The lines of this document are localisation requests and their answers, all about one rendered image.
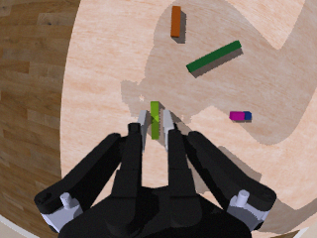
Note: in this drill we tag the short magenta rod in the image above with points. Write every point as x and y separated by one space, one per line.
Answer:
237 115

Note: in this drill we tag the orange rod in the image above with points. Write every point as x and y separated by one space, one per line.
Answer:
175 22

